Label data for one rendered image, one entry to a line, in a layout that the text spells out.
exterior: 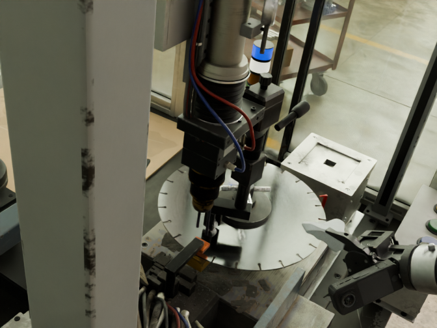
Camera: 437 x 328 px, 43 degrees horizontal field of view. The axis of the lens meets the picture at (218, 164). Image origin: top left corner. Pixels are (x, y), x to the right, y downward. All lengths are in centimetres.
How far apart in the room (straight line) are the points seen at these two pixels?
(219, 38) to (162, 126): 95
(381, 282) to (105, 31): 79
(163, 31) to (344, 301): 49
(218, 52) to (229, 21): 4
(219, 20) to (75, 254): 52
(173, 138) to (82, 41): 143
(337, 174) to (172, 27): 74
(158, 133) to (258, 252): 70
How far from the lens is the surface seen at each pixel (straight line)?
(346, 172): 134
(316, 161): 135
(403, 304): 125
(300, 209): 111
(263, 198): 109
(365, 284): 90
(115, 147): 19
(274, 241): 103
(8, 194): 112
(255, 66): 123
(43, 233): 23
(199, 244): 95
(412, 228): 125
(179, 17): 70
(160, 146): 155
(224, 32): 71
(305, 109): 89
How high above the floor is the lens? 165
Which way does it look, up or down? 36 degrees down
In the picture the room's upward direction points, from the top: 9 degrees clockwise
